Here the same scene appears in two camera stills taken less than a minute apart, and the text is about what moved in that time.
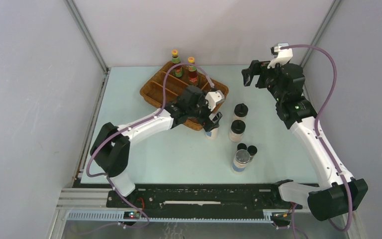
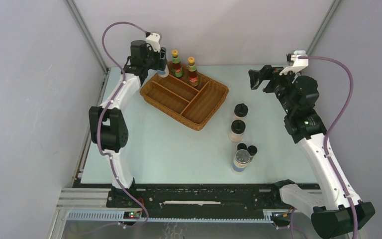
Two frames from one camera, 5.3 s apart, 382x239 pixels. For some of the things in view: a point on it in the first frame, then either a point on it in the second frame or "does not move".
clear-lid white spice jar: x=213 y=134 → x=163 y=73
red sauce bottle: x=193 y=79 does not move
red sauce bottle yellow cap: x=177 y=71 does not move
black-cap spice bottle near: x=237 y=130 does not move
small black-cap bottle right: x=252 y=150 does not move
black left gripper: x=209 y=124 → x=161 y=60
